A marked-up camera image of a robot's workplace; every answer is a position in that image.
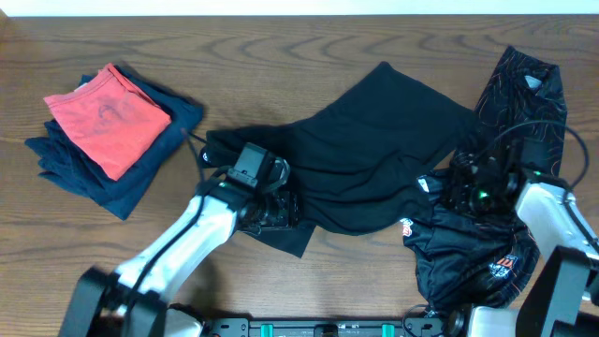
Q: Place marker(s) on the folded navy blue garment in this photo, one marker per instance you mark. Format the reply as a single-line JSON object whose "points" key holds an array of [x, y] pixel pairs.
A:
{"points": [[67, 166]]}

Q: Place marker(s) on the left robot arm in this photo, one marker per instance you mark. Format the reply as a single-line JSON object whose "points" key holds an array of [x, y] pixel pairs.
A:
{"points": [[135, 299]]}

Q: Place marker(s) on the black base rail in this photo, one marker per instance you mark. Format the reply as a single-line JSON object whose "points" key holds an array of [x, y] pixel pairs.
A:
{"points": [[411, 326]]}

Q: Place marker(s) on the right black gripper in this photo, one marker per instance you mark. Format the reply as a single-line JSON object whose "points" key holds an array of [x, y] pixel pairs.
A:
{"points": [[460, 189]]}

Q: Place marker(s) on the black sports shorts with logo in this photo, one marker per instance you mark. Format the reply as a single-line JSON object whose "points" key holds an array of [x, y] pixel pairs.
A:
{"points": [[486, 261]]}

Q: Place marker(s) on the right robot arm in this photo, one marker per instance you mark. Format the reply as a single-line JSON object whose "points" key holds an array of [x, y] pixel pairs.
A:
{"points": [[547, 206]]}

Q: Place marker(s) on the black orange patterned garment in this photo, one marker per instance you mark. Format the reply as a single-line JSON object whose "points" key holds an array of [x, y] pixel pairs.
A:
{"points": [[522, 99]]}

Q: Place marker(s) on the folded red shirt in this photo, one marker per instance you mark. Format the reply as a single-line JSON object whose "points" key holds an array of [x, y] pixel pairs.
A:
{"points": [[111, 119]]}

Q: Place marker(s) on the black t-shirt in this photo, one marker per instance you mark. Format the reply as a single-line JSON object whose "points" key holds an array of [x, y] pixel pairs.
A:
{"points": [[354, 164]]}

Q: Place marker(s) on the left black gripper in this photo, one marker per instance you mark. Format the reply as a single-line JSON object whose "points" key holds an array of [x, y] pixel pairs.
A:
{"points": [[285, 216]]}

